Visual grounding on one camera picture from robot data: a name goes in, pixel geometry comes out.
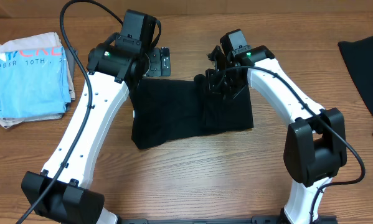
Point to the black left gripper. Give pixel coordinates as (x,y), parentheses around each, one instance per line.
(159,65)

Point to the light blue folded t-shirt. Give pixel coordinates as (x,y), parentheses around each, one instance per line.
(33,82)

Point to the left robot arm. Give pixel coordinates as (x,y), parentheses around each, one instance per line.
(61,191)

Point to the black t-shirt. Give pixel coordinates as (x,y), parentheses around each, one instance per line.
(167,110)

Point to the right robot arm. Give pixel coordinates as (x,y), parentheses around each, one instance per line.
(314,149)

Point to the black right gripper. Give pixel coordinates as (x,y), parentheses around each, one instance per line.
(212,87)

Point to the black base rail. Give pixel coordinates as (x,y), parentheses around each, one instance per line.
(189,221)

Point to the beige folded t-shirt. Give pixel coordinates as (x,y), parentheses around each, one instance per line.
(46,40)

